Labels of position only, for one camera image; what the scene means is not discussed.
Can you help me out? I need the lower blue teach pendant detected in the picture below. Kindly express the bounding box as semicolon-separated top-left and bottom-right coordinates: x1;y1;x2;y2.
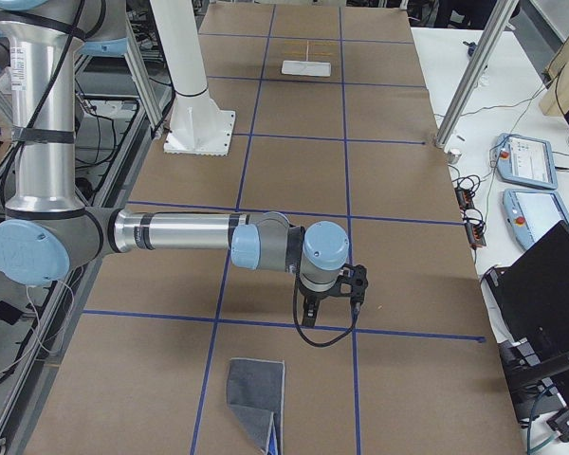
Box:
503;189;569;250

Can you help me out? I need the black adapter with orange plugs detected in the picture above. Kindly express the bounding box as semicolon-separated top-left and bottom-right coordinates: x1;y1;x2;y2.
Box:
455;188;475;210

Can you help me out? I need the blue teach pendant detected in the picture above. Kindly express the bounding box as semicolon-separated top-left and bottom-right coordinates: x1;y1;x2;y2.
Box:
503;189;569;250
492;133;558;190

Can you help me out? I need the black monitor on stand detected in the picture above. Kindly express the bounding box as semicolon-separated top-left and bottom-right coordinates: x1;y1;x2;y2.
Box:
486;221;569;408

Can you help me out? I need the black camera cable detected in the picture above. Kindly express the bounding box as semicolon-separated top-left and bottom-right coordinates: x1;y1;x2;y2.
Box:
292;264;361;348

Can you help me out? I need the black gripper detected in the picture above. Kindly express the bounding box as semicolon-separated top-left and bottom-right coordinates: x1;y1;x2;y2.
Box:
298;282;340;327

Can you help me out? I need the white camera pillar with base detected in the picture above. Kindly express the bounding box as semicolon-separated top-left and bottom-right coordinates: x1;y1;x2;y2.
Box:
151;0;236;156

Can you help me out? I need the grey blue towel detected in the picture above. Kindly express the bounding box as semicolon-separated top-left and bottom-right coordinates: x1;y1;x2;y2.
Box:
226;357;285;454

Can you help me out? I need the white wooden towel rack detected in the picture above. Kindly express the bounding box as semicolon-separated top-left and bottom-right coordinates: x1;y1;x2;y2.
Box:
281;41;332;78

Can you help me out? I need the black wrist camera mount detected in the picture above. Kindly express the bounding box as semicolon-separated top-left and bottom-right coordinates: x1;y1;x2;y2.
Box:
331;264;369;305

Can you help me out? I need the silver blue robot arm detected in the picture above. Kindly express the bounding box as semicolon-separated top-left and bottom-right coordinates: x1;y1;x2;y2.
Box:
0;1;367;327

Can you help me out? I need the aluminium frame post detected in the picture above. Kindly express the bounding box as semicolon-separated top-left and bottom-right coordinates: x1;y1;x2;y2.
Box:
434;0;518;149

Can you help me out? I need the small silver cylinder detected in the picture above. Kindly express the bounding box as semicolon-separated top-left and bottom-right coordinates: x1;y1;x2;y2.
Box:
447;148;462;165

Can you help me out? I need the upper blue teach pendant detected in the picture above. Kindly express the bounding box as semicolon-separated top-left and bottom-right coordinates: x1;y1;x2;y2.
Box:
492;133;558;190

